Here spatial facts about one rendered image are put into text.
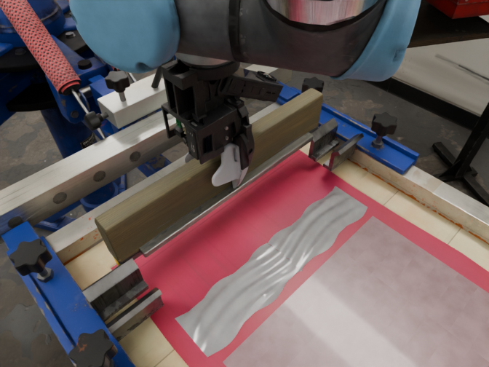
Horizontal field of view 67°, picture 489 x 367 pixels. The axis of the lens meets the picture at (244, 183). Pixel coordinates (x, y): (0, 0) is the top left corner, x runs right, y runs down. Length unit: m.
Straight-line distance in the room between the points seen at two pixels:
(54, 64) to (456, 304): 0.80
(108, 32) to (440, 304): 0.53
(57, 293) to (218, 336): 0.22
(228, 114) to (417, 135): 2.12
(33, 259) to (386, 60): 0.45
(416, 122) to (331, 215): 2.00
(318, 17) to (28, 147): 2.39
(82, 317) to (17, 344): 1.24
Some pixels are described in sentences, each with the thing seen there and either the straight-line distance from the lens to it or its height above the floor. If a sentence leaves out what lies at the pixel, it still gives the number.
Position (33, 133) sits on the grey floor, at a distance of 2.63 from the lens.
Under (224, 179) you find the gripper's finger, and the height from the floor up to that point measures 1.08.
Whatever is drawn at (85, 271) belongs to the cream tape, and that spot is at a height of 0.96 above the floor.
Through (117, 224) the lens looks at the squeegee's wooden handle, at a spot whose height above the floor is 1.10.
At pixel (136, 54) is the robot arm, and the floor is 1.33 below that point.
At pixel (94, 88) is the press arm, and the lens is 0.83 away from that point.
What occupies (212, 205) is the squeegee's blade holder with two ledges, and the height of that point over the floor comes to 1.04.
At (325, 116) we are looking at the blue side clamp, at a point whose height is 1.00.
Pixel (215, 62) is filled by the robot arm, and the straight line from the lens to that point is 0.40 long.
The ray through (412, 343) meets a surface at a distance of 0.58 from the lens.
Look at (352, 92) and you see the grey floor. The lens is 2.75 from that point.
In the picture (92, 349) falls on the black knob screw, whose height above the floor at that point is 1.06.
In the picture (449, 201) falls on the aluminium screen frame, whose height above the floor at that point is 0.99.
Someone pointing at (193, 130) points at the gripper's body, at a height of 1.19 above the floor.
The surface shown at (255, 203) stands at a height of 0.95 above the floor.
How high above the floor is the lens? 1.46
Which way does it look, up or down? 47 degrees down
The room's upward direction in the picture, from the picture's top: straight up
